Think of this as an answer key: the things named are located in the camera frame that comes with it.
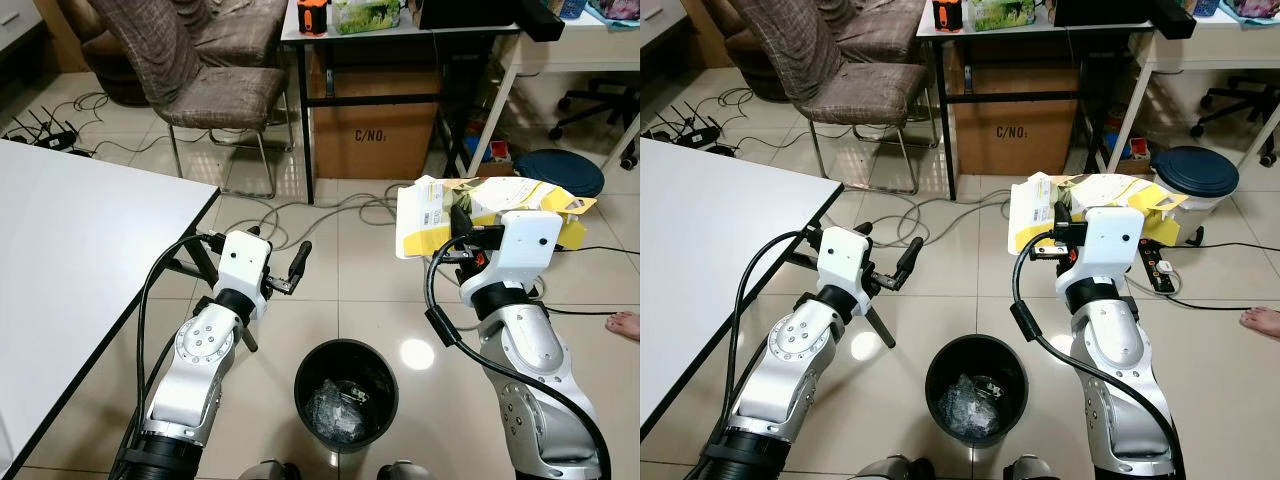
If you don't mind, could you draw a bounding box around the grey floor cable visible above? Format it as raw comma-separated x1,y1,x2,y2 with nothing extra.
868,188,1013,233
230,190,401,236

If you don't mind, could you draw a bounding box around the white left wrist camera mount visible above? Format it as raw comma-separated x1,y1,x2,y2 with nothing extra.
215,230,274,321
817,225,873,319

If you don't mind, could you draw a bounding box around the black power strip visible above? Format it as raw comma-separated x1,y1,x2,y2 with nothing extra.
1138,240,1178,297

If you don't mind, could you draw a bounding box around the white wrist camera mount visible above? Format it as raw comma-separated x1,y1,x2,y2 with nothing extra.
817,225,873,319
1055,205,1146,296
215,230,274,321
460,210,563,301

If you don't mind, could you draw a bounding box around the yellow white cardboard carton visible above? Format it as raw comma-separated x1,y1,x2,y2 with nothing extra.
395,175,599,259
1008,172,1189,256

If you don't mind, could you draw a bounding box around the small red box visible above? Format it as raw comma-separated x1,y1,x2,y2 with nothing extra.
1105,120,1151,173
462,120,513,179

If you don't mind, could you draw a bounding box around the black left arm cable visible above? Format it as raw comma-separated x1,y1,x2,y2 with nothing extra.
118,234,219,476
725,230,819,451

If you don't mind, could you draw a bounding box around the pink teal patterned bag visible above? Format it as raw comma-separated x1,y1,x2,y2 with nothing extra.
1222,0,1280,23
590,0,641,26

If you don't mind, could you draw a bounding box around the clear bubble wrap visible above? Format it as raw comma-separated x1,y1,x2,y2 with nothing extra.
940,375,1006,438
305,378,376,441

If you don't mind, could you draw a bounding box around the black framed white desk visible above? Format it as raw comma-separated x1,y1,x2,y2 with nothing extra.
915,0,1161,201
280,0,521,206

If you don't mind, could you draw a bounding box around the brown cardboard box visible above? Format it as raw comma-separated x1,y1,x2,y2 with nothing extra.
950,50,1081,179
310,48,443,181

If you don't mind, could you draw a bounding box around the black flat box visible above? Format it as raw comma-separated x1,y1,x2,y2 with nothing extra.
418,0,566,43
1053,0,1198,41

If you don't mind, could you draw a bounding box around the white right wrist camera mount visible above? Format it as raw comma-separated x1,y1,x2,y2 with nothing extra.
1055,205,1146,296
460,210,563,301

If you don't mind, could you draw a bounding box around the white desk with white legs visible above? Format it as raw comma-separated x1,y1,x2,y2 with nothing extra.
468,20,641,179
1105,20,1280,176

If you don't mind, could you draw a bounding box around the black router with antennas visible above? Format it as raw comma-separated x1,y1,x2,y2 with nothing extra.
3,112,83,154
645,103,723,151

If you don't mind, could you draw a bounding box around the black office chair base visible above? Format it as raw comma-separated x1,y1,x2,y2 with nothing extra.
1190,75,1280,169
548,80,641,171

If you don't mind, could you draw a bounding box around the brown plaid covered chair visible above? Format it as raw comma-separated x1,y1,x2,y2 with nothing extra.
735,0,936,196
90,0,293,199
175,0,291,69
810,0,926,66

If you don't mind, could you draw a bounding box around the black round rubbish bin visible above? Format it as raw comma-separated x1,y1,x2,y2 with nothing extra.
925,333,1029,448
293,338,400,453

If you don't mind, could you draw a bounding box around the green tissue pack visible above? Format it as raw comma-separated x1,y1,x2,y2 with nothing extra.
332,0,403,35
970,0,1037,31

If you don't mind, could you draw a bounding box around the grey right robot foot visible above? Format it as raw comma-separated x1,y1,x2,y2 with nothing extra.
375,460,438,480
1003,455,1063,480

